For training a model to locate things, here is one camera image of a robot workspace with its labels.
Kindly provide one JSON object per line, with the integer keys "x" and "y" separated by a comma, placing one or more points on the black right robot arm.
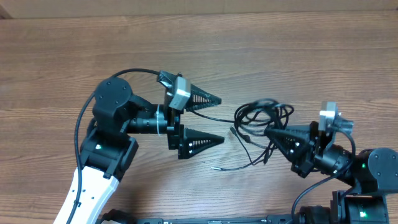
{"x": 331, "y": 150}

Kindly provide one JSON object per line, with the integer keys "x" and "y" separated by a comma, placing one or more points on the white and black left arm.
{"x": 109, "y": 148}

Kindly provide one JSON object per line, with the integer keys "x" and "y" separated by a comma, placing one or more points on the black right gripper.
{"x": 304, "y": 146}

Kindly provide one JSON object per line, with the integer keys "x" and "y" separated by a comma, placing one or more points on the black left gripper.
{"x": 186, "y": 150}

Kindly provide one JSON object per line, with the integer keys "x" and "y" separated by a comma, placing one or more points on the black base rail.
{"x": 119, "y": 217}

